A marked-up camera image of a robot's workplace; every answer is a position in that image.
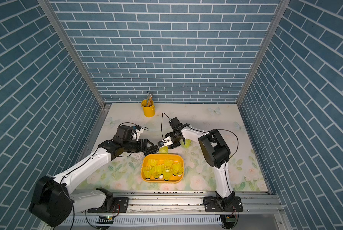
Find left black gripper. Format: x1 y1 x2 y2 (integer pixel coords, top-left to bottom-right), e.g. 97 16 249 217
122 138 155 152

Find yellow shuttlecock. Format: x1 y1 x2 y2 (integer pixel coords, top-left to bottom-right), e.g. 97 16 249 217
153 164 163 180
142 166 153 180
172 163 183 177
181 140 191 149
164 159 174 170
147 159 159 168
163 169 172 181
159 146 169 154

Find yellow plastic storage box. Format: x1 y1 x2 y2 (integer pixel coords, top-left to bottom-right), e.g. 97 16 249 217
141 154 184 183

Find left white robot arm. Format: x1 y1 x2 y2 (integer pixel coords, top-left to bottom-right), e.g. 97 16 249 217
29 125 159 227

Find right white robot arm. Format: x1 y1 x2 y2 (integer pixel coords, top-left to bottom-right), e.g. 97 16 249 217
158 117 243 213

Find yellow pen cup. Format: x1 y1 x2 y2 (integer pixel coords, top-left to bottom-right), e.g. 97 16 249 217
141 100 156 117

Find pencils in cup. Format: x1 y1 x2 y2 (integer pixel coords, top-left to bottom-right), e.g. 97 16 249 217
146 91 153 107

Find white vent grille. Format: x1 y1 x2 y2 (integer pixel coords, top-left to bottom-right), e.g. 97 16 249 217
59 214 222 227

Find left circuit board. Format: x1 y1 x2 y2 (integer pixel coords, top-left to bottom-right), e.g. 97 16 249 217
96 216 114 225

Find circuit board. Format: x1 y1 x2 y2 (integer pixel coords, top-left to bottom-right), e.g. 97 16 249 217
226 215 238 224
96 216 114 225

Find right circuit board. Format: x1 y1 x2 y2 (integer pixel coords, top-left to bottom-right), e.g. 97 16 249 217
226 215 238 224

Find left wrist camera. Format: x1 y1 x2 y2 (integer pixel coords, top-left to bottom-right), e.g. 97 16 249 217
132 125 144 141

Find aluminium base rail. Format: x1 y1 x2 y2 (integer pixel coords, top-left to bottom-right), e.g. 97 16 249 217
50 189 284 216

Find right metal corner post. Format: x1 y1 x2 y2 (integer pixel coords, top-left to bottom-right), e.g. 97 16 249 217
236 0 290 106

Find metal corner post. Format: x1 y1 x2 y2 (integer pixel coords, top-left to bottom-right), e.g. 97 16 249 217
236 0 290 106
37 0 106 108

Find left metal corner post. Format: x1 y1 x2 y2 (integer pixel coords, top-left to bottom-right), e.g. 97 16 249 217
37 0 106 108

